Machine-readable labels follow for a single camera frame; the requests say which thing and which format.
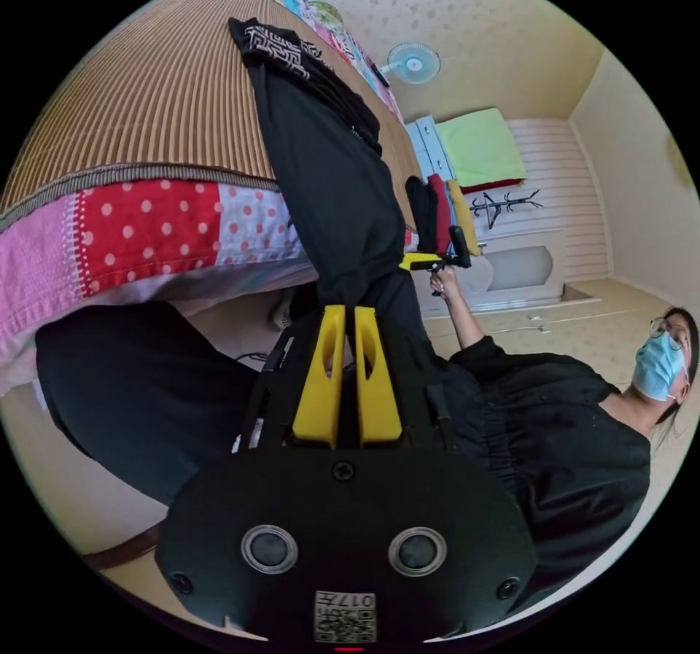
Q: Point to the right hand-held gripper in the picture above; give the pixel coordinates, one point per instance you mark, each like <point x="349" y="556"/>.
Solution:
<point x="442" y="267"/>

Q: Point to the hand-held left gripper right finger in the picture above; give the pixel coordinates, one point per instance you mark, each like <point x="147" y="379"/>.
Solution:
<point x="377" y="402"/>

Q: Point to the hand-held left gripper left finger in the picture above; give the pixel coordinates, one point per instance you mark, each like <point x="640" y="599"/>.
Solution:
<point x="320" y="391"/>

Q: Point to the black long sleeve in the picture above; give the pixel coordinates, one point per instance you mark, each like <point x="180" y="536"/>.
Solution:
<point x="333" y="200"/>

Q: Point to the person's right forearm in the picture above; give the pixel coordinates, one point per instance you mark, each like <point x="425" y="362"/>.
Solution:
<point x="467" y="320"/>

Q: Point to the person's right hand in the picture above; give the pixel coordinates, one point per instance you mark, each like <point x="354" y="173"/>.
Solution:
<point x="444" y="283"/>

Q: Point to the pile of clothes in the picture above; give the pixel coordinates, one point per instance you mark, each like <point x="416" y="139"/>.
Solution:
<point x="437" y="211"/>

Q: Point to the black coat rack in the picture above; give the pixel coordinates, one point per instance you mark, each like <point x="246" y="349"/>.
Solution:
<point x="500" y="206"/>

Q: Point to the white cupboard with drawers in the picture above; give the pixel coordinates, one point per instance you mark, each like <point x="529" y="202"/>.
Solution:
<point x="429" y="142"/>

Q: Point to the green cloth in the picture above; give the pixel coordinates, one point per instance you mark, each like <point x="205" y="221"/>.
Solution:
<point x="481" y="145"/>

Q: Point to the person's body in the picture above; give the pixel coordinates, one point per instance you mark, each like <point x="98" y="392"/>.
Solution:
<point x="547" y="435"/>

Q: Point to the blue electric fan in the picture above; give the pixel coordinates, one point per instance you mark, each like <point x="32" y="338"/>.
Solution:
<point x="414" y="64"/>

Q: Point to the black garment with white print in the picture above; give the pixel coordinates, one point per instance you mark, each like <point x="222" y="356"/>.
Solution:
<point x="273" y="47"/>

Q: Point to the bed with woven mat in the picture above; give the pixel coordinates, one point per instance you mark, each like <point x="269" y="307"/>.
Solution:
<point x="147" y="118"/>

